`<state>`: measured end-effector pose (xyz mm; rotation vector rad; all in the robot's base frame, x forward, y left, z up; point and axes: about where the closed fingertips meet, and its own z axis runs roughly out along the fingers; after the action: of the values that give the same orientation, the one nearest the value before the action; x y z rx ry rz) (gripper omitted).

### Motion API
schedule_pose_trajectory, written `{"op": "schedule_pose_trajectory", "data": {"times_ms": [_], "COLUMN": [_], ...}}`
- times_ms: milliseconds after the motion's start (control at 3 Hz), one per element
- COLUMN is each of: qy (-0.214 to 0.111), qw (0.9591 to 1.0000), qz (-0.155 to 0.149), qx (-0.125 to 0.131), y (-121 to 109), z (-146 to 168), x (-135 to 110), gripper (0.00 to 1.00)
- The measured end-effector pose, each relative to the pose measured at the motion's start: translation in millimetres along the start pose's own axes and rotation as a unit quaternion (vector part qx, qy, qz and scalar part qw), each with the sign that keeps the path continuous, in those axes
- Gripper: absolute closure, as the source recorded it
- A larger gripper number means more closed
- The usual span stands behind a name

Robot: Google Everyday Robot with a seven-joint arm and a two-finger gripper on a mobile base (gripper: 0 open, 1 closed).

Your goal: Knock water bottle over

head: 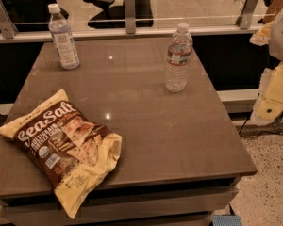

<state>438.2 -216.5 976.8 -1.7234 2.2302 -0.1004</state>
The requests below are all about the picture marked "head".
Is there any sea salt tortilla chips bag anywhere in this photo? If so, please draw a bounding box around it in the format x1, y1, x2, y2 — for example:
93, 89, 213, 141
0, 89, 122, 218

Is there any middle metal railing bracket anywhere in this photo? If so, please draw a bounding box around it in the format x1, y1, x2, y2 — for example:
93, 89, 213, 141
124, 0, 136, 34

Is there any black floor cable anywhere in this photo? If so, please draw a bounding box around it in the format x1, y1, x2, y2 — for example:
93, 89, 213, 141
238, 108, 283, 139

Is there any right metal railing bracket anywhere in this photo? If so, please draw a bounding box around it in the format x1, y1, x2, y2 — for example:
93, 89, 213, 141
236, 0, 258, 29

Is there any metal railing bracket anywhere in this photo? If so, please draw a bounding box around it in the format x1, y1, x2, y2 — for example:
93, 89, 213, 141
124, 0, 136, 34
236, 0, 258, 29
0, 0, 18, 39

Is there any left metal railing bracket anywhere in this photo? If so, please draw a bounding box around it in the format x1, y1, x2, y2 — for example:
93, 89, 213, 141
0, 0, 18, 39

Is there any clear ribbed water bottle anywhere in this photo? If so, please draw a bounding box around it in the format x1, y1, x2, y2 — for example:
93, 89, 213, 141
165, 23, 192, 92

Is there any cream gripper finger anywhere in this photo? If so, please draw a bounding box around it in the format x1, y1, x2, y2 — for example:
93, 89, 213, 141
249, 23, 273, 46
251, 61, 283, 122

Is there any black office chair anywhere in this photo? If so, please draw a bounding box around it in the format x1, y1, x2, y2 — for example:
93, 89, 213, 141
83, 0, 153, 29

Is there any blue perforated box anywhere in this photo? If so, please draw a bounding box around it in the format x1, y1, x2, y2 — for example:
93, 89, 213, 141
212, 215, 242, 226

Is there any white-labelled water bottle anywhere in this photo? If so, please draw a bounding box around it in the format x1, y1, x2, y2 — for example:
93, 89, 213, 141
48, 4, 79, 70

